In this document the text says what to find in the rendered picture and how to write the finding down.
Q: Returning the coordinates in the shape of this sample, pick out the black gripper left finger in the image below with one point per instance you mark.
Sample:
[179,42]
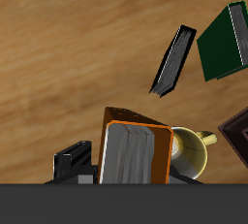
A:
[72,160]

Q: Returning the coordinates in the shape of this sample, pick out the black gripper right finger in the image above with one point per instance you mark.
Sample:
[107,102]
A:
[180,179]

